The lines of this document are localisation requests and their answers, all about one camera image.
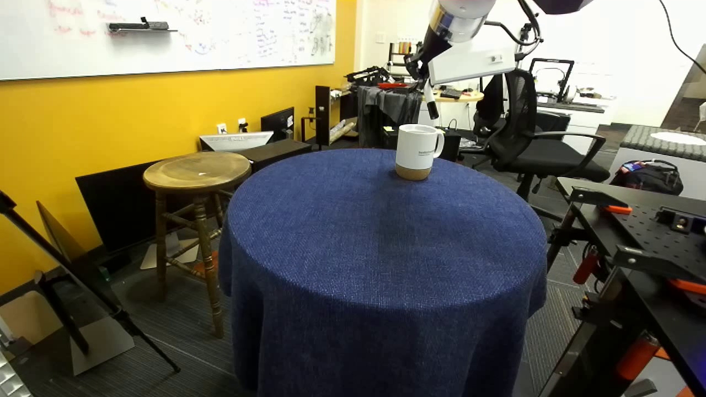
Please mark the black office chair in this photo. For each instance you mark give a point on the black office chair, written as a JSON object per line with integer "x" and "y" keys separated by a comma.
{"x": 531, "y": 139}

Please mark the black camera tripod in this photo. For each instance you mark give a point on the black camera tripod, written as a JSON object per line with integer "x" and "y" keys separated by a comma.
{"x": 81, "y": 284}

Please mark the small black screen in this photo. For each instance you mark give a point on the small black screen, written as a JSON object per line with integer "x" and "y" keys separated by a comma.
{"x": 279, "y": 125}

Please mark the black computer monitor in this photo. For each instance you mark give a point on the black computer monitor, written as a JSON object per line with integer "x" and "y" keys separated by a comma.
{"x": 553, "y": 79}

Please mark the white tray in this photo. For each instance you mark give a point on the white tray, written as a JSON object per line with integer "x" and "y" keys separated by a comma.
{"x": 234, "y": 139}

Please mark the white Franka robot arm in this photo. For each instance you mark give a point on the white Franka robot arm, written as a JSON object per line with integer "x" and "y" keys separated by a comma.
{"x": 460, "y": 13}

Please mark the white marker with black cap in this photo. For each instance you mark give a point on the white marker with black cap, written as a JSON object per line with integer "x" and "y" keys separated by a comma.
{"x": 425, "y": 102}

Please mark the blue tablecloth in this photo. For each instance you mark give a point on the blue tablecloth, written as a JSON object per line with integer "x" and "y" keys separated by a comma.
{"x": 383, "y": 279}

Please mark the black whiteboard eraser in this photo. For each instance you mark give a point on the black whiteboard eraser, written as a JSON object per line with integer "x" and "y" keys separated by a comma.
{"x": 139, "y": 28}

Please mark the black upright speaker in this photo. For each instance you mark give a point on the black upright speaker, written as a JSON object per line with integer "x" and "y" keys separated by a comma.
{"x": 322, "y": 114}

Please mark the white mug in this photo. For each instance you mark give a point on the white mug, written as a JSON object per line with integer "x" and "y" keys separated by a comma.
{"x": 415, "y": 150}

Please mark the whiteboard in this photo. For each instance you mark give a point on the whiteboard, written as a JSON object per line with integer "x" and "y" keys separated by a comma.
{"x": 222, "y": 33}

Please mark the round wooden stool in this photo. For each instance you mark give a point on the round wooden stool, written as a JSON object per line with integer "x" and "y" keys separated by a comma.
{"x": 194, "y": 172}

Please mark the black flat panel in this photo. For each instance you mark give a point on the black flat panel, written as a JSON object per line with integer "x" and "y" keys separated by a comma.
{"x": 118, "y": 211}
{"x": 284, "y": 154}

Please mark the black bag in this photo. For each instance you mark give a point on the black bag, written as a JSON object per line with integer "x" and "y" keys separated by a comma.
{"x": 647, "y": 177}

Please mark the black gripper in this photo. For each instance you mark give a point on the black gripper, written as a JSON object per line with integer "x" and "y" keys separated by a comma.
{"x": 429, "y": 51}

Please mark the dark cloth covered table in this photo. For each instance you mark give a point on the dark cloth covered table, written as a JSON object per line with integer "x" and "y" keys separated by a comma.
{"x": 383, "y": 111}

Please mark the black workbench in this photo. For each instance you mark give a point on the black workbench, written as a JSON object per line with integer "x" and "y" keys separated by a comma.
{"x": 653, "y": 243}

